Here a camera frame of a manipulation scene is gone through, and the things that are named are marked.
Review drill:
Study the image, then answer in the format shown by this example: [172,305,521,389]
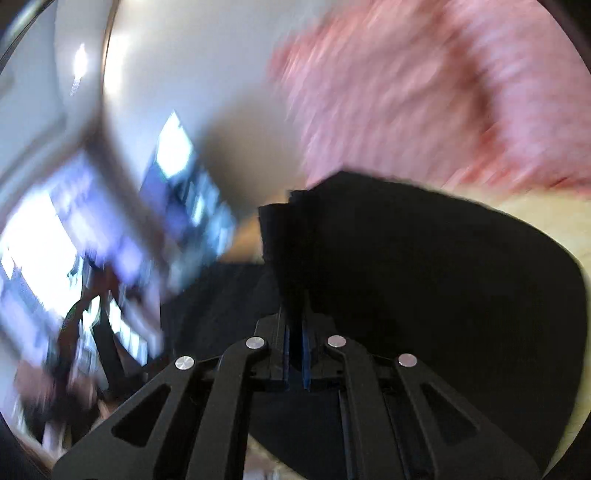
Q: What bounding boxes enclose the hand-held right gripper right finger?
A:
[302,310,542,480]

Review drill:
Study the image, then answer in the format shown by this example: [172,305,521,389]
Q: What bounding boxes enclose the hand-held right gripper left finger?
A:
[52,308,293,480]

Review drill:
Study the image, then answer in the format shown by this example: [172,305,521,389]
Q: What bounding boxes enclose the black pants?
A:
[159,170,588,480]

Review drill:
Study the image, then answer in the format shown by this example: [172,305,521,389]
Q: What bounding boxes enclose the pink striped cloth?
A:
[270,0,591,201]

